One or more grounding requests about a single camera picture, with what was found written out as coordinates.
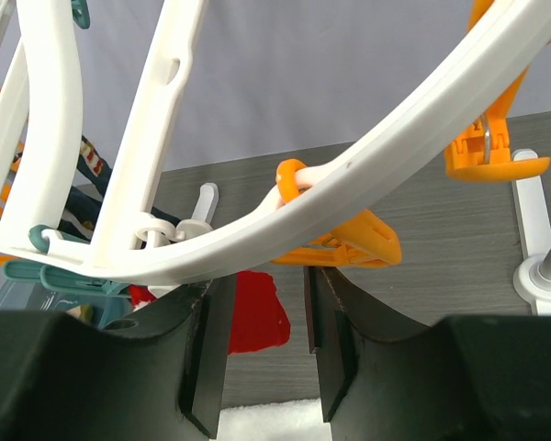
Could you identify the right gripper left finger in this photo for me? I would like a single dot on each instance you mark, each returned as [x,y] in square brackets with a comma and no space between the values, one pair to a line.
[157,374]

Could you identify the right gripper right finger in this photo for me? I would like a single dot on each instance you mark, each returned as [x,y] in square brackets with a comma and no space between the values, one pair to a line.
[385,376]

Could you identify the beige striped sock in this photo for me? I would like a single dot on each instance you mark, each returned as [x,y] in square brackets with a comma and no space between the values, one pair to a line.
[84,313]

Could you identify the red santa sock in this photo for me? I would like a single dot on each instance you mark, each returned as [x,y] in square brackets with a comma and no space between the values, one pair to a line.
[257,312]

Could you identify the white metal drying rack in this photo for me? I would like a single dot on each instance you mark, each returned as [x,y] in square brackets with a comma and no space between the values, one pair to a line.
[367,241]

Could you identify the white towel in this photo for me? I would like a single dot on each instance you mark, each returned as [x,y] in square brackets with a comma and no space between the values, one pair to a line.
[290,420]

